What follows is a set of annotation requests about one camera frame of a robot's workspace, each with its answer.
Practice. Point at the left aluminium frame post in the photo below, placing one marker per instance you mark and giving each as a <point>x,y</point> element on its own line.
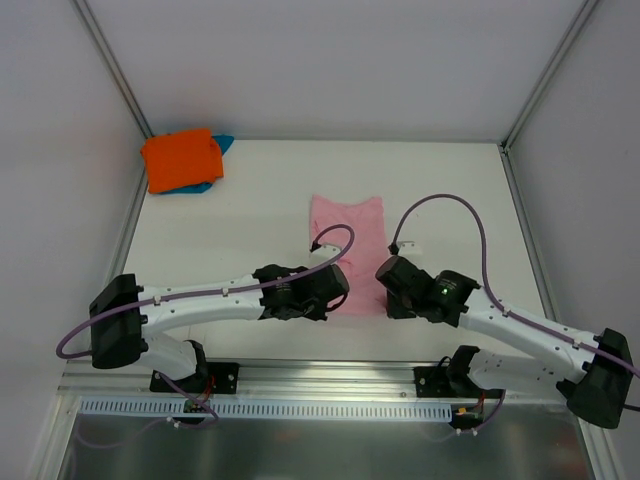
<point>97,36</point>

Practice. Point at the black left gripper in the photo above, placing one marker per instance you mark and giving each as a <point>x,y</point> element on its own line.
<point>338,285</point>

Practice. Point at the pink t-shirt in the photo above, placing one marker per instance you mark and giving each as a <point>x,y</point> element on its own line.
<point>367,297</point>

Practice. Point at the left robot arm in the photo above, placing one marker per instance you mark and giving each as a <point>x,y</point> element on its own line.
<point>133,321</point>

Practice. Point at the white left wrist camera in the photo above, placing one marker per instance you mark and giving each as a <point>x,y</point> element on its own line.
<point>320,253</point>

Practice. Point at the folded blue t-shirt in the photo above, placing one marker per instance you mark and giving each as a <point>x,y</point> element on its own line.
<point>224,143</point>

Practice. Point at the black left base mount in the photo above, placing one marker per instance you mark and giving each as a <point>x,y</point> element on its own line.
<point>218,378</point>

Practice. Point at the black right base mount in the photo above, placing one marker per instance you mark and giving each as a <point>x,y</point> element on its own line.
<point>432,382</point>

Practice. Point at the aluminium frame post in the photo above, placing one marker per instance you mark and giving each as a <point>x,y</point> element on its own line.
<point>97,36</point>
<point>571,35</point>

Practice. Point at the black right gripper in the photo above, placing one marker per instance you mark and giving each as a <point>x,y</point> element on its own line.
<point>386,279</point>

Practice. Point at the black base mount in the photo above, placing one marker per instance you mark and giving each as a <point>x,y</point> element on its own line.
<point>218,378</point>
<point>432,382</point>

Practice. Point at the right aluminium frame post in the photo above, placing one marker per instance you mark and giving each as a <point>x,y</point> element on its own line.
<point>571,35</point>

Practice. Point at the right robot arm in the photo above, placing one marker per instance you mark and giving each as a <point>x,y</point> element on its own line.
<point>591,372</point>

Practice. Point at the folded orange t-shirt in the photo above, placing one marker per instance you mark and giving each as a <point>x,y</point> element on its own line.
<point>182,159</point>

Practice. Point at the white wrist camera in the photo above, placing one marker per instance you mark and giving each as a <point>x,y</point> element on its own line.
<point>405,249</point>
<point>320,253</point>

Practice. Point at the aluminium mounting rail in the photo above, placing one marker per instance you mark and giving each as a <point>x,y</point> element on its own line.
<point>265,379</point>

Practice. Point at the white slotted cable duct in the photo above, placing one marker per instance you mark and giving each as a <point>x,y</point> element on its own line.
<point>233,408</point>

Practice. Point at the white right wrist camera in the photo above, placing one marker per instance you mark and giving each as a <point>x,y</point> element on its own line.
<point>405,249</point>

